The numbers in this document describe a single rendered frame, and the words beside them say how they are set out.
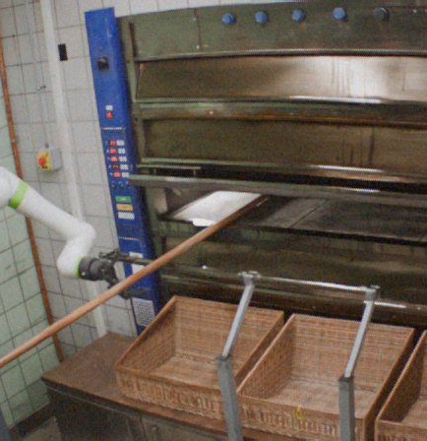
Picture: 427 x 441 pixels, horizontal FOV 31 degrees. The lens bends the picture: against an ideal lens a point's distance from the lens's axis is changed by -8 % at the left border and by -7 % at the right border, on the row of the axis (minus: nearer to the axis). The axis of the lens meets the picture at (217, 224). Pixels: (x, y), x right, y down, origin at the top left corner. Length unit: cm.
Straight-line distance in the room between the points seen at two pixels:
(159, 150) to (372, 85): 103
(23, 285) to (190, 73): 157
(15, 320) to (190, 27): 185
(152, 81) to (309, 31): 78
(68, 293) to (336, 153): 178
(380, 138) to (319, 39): 42
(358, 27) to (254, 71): 50
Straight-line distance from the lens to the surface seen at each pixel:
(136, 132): 350
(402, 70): 280
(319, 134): 302
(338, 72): 291
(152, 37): 336
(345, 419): 267
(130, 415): 341
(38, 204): 314
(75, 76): 368
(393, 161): 288
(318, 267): 321
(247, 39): 308
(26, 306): 427
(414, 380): 304
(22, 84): 397
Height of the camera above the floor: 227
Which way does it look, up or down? 19 degrees down
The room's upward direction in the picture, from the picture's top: 8 degrees counter-clockwise
